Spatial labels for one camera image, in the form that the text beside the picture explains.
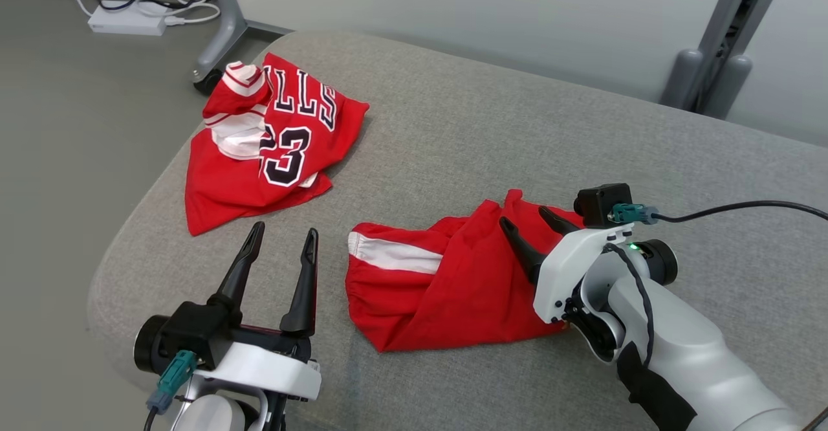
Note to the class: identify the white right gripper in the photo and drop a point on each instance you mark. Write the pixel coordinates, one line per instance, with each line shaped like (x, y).
(559, 269)

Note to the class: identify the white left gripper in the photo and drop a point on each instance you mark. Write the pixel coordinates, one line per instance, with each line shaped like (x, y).
(272, 369)

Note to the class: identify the red shorts with white stripe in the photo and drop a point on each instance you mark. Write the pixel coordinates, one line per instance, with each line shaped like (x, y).
(453, 288)

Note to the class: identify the red Bulls 23 jersey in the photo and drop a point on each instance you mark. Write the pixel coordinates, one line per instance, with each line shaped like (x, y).
(226, 185)

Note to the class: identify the grey wheeled stand leg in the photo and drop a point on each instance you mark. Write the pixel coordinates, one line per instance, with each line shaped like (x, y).
(229, 23)

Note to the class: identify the white power strip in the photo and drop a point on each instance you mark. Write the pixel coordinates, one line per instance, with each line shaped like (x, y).
(126, 23)

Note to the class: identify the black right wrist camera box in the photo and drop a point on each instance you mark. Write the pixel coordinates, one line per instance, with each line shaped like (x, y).
(598, 201)

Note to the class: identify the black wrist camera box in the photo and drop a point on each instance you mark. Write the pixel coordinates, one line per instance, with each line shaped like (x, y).
(598, 201)
(197, 331)

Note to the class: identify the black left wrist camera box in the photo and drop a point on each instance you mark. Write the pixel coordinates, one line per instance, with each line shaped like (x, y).
(197, 331)

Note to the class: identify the grey metal partition post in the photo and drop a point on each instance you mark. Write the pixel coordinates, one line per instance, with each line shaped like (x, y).
(718, 43)

